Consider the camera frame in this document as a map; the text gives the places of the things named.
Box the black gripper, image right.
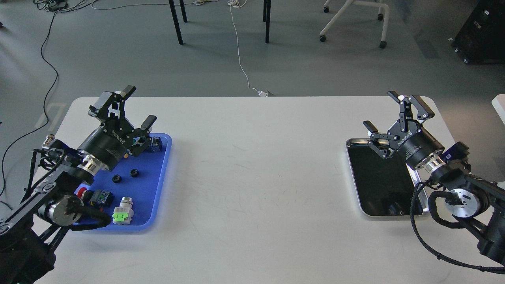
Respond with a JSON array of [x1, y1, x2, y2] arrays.
[[363, 91, 444, 170]]

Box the small black gear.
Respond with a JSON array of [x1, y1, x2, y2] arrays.
[[129, 168, 140, 178], [111, 174, 122, 183]]

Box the black equipment case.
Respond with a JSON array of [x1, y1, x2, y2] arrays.
[[452, 0, 505, 64]]

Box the black table legs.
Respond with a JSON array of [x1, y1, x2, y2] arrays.
[[168, 0, 272, 45]]

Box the green push button switch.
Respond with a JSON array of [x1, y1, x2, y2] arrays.
[[133, 136, 163, 153]]

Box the blue plastic tray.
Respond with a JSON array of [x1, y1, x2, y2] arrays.
[[75, 133, 172, 232]]

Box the green and silver switch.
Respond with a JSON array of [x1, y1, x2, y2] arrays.
[[112, 196, 134, 225]]

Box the red mushroom push button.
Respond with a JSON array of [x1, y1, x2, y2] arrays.
[[76, 187, 115, 209]]

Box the black cable on floor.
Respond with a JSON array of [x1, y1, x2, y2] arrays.
[[0, 0, 91, 198]]

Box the white wheeled chair base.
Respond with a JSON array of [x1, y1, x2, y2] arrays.
[[318, 0, 391, 50]]

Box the silver metal tray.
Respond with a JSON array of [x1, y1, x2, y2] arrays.
[[346, 138, 421, 218]]

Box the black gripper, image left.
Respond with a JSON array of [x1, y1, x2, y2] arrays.
[[78, 86, 157, 171]]

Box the white cable on floor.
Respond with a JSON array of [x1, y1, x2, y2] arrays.
[[193, 0, 269, 97]]

